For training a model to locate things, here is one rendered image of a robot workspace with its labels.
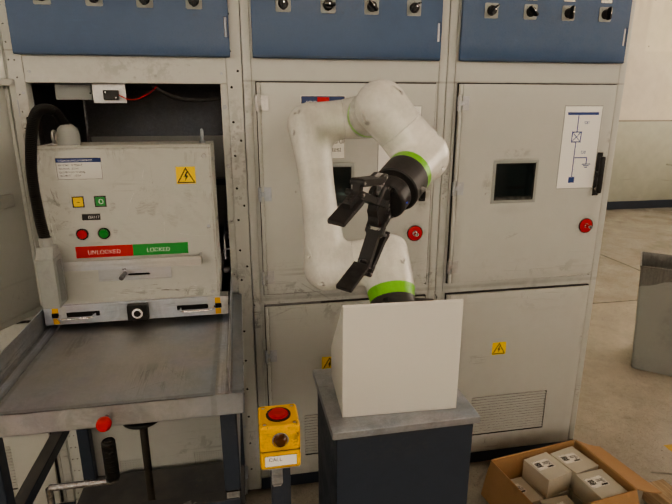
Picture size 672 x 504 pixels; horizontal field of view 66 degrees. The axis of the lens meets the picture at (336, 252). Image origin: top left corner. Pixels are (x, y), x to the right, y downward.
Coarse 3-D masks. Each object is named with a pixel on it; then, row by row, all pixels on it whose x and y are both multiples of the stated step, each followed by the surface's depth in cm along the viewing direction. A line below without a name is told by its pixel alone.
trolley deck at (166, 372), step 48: (96, 336) 153; (144, 336) 153; (192, 336) 153; (240, 336) 153; (48, 384) 127; (96, 384) 127; (144, 384) 127; (192, 384) 127; (240, 384) 127; (0, 432) 115; (48, 432) 117
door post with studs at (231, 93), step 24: (240, 72) 168; (240, 96) 170; (240, 120) 172; (240, 144) 174; (240, 168) 176; (240, 192) 178; (240, 216) 180; (240, 240) 183; (240, 264) 185; (240, 288) 187
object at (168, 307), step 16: (80, 304) 157; (96, 304) 157; (112, 304) 158; (160, 304) 160; (176, 304) 161; (192, 304) 162; (224, 304) 164; (48, 320) 156; (80, 320) 157; (96, 320) 158; (112, 320) 159
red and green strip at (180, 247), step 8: (80, 248) 153; (88, 248) 153; (96, 248) 154; (104, 248) 154; (112, 248) 155; (120, 248) 155; (128, 248) 155; (136, 248) 156; (144, 248) 156; (152, 248) 157; (160, 248) 157; (168, 248) 157; (176, 248) 158; (184, 248) 158; (80, 256) 154; (88, 256) 154; (96, 256) 154; (104, 256) 155; (112, 256) 155
